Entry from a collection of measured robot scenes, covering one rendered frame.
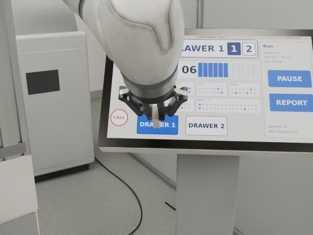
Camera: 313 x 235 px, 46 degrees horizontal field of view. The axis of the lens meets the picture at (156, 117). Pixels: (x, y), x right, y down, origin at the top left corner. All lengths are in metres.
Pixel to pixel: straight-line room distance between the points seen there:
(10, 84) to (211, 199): 0.57
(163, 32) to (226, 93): 0.46
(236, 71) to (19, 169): 0.54
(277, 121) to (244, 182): 1.13
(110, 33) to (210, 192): 0.65
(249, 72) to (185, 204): 0.39
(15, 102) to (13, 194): 0.21
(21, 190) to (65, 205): 1.53
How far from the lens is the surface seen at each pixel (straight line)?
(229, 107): 0.86
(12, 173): 0.89
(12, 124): 0.84
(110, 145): 0.84
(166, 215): 2.28
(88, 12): 0.50
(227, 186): 1.00
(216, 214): 1.05
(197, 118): 0.85
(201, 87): 0.88
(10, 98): 0.83
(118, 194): 2.49
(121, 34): 0.43
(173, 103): 0.71
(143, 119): 0.85
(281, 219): 1.88
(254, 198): 1.96
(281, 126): 0.87
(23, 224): 0.96
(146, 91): 0.56
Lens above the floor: 1.31
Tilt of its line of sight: 20 degrees down
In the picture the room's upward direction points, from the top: straight up
